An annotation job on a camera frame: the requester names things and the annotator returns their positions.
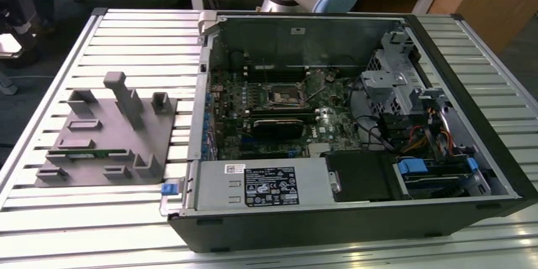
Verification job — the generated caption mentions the CPU socket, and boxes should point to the CPU socket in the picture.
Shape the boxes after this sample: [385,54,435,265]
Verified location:
[261,83,309,108]

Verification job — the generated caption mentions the grey stand foot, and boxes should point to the grey stand foot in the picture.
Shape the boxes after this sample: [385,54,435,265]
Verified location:
[0,69,18,95]

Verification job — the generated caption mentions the grey parts rack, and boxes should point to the grey parts rack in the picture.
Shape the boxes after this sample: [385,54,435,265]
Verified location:
[33,71,177,187]

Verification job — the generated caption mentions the black RAM slot row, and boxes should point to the black RAM slot row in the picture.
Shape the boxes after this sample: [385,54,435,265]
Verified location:
[247,64,307,83]
[251,108,316,117]

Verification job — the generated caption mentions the black graphics card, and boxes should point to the black graphics card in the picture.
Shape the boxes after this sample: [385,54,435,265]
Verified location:
[251,118,304,140]

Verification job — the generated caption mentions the silver power supply unit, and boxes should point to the silver power supply unit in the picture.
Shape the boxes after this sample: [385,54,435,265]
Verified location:
[180,157,339,212]

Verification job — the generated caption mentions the black expansion slot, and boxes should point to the black expansion slot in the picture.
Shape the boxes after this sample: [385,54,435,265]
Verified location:
[239,150,309,160]

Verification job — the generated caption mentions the green motherboard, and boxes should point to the green motherboard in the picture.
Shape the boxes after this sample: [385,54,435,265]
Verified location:
[208,69,363,160]

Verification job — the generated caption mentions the silver chipset heatsink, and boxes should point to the silver chipset heatsink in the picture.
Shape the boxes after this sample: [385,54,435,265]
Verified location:
[308,142,333,157]

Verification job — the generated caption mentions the grey round fan shroud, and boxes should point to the grey round fan shroud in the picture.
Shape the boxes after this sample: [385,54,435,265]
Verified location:
[347,88,381,122]

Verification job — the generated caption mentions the silver perforated drive cage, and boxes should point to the silver perforated drive cage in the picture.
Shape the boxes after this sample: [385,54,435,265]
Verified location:
[359,29,426,115]

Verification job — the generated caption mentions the black open PC case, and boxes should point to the black open PC case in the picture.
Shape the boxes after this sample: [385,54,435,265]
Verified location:
[167,9,538,253]

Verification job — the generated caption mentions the black plastic drive cover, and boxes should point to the black plastic drive cover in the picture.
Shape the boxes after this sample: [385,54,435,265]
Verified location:
[323,151,411,203]

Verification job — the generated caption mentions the blue disk carrier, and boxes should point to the blue disk carrier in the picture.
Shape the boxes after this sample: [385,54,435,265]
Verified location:
[396,157,428,176]

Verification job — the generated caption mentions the wooden cabinet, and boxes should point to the wooden cabinet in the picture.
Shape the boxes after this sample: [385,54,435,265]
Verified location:
[428,0,538,54]

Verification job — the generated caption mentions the metal disk bay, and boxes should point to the metal disk bay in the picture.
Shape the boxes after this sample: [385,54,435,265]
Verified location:
[390,147,492,200]

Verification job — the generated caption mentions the coloured power wires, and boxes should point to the coloured power wires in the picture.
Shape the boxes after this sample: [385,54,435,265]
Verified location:
[398,108,459,158]

